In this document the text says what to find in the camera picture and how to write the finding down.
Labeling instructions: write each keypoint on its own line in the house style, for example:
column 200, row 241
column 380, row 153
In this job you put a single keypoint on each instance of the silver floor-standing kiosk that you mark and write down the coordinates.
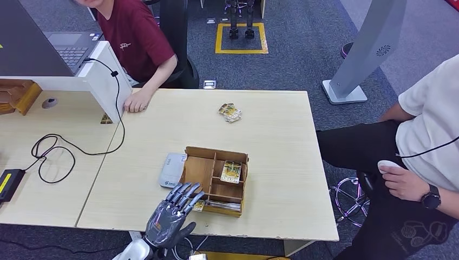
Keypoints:
column 365, row 46

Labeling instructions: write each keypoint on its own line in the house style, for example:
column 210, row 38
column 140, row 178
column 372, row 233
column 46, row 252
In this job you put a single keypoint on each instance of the person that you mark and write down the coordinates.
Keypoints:
column 136, row 43
column 423, row 143

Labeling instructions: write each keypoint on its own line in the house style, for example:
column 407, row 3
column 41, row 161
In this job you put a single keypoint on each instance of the wooden holder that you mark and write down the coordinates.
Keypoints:
column 18, row 97

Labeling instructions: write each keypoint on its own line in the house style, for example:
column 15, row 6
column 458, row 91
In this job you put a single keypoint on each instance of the person's left forearm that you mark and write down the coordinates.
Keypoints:
column 161, row 77
column 450, row 204

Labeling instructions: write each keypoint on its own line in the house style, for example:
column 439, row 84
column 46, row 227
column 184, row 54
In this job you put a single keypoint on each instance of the white desk leg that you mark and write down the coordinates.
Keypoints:
column 296, row 247

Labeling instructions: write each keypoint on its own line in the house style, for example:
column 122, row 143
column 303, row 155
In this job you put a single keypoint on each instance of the black office chair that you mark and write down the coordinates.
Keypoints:
column 174, row 21

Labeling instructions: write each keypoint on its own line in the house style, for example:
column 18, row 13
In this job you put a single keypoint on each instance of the small silver floor outlet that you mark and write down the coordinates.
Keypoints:
column 225, row 19
column 211, row 21

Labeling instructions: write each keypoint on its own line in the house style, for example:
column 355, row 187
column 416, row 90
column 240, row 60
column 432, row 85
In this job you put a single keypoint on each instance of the yellow floor tape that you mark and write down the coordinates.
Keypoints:
column 244, row 256

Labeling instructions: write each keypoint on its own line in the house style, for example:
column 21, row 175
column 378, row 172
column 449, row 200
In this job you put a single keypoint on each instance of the red object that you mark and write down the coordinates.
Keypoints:
column 453, row 3

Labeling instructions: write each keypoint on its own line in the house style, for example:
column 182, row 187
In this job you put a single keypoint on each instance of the black power adapter yellow label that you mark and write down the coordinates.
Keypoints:
column 10, row 184

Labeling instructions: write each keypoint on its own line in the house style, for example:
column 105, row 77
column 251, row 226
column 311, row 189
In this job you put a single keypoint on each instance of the dark shoe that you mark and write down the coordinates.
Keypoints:
column 346, row 51

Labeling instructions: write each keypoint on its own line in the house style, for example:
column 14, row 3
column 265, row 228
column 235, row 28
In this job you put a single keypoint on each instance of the large silver floor outlet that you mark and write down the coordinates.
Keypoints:
column 209, row 84

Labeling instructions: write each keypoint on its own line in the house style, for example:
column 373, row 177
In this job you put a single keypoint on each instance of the white power strip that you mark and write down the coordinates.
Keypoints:
column 134, row 235

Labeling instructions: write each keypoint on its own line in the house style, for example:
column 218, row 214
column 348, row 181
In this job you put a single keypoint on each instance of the white grey card reader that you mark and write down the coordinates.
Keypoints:
column 172, row 170

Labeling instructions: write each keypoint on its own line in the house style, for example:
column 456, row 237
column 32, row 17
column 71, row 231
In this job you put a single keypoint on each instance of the dark laptop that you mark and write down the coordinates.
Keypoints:
column 25, row 43

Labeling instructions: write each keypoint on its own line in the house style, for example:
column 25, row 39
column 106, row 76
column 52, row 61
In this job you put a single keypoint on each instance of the round handheld controller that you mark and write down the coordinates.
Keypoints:
column 389, row 165

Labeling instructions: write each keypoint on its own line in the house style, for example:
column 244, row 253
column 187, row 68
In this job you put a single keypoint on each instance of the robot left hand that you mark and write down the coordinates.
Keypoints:
column 166, row 224

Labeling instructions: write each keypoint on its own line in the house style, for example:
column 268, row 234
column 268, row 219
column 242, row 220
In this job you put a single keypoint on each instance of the black wristwatch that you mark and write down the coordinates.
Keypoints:
column 431, row 199

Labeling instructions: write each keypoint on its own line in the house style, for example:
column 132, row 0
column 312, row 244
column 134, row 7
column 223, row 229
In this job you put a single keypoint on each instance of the wooden compartment tray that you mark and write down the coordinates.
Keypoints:
column 196, row 170

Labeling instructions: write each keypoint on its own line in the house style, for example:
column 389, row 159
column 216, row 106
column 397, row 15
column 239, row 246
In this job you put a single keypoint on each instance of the white raised desk counter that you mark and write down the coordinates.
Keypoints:
column 104, row 82

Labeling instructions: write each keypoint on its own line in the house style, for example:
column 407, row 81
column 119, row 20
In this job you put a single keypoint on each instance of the white card stack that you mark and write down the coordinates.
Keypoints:
column 225, row 206

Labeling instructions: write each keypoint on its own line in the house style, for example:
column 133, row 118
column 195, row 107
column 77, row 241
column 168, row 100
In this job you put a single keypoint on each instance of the chrome chair base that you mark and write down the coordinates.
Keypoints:
column 349, row 201

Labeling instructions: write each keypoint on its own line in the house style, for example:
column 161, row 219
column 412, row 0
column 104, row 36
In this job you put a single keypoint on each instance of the person's left hand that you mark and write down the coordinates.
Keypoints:
column 405, row 184
column 138, row 102

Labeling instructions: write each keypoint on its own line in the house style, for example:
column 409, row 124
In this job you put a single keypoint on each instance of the black humanoid robot leg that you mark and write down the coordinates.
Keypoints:
column 249, row 32
column 233, row 32

